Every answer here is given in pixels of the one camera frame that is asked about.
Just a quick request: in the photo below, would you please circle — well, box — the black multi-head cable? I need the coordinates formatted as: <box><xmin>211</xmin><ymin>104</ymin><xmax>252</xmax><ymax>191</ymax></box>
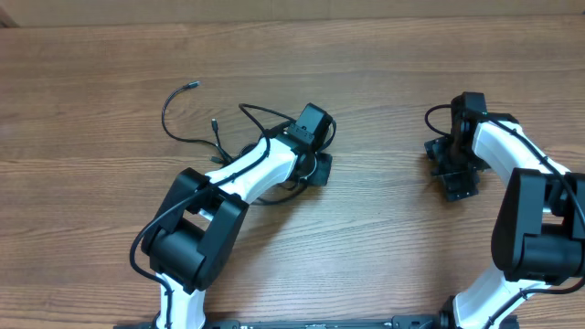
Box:
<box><xmin>160</xmin><ymin>80</ymin><xmax>312</xmax><ymax>207</ymax></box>

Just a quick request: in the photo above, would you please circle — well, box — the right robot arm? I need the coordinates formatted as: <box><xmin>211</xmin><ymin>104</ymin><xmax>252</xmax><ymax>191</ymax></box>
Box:
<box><xmin>421</xmin><ymin>91</ymin><xmax>584</xmax><ymax>328</ymax></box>

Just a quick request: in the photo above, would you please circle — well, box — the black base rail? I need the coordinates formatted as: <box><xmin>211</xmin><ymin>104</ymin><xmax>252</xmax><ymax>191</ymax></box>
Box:
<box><xmin>113</xmin><ymin>313</ymin><xmax>520</xmax><ymax>329</ymax></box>

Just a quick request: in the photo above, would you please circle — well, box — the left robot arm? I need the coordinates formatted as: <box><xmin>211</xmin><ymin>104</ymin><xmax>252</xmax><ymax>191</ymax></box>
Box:
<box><xmin>130</xmin><ymin>103</ymin><xmax>336</xmax><ymax>328</ymax></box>

